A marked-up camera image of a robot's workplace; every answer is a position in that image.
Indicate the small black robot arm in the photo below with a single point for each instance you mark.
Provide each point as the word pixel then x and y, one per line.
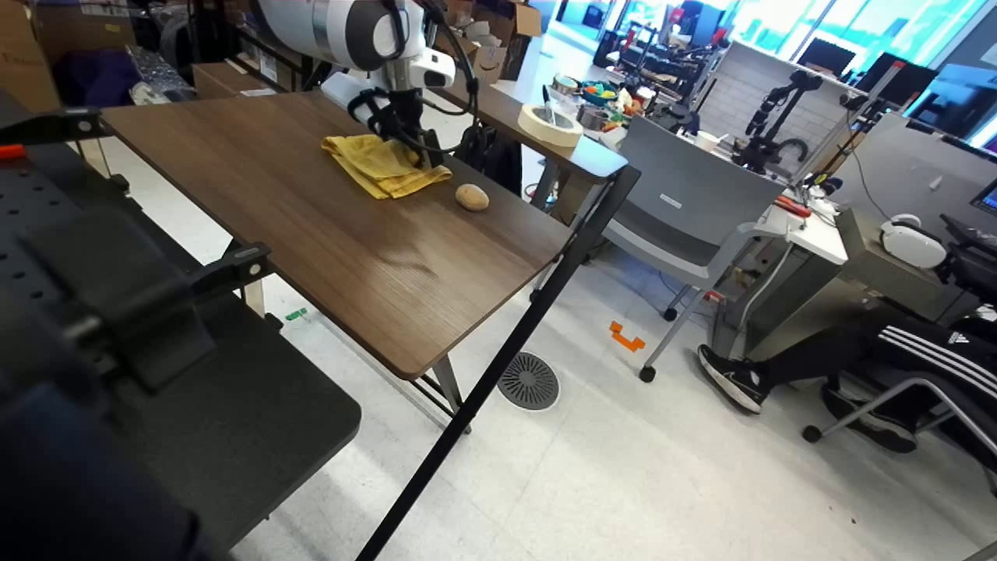
pixel 763 147

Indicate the black backpack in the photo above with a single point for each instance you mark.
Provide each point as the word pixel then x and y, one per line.
pixel 493 152

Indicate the white tape roll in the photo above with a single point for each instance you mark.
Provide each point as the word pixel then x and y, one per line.
pixel 548 124

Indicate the cream white ball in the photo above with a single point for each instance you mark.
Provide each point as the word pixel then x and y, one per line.
pixel 471 198

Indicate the round floor drain cover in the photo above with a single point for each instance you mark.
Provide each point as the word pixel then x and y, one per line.
pixel 526 381

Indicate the black camera tripod pole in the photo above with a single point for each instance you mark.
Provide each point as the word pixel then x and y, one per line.
pixel 539 300

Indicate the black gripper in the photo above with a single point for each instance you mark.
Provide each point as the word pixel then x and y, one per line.
pixel 396 115

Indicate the seated man grey sweater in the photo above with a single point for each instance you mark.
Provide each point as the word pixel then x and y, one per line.
pixel 858 350

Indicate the yellow towel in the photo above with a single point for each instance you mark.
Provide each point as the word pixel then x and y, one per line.
pixel 383 169

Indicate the black perforated mount plate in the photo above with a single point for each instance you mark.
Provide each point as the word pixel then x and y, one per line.
pixel 146 413

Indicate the orange floor tape marker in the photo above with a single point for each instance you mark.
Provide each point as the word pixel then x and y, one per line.
pixel 625 338

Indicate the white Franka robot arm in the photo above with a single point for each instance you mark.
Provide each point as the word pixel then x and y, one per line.
pixel 380 60

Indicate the grey plastic chair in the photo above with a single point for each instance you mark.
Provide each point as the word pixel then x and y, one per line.
pixel 686 217

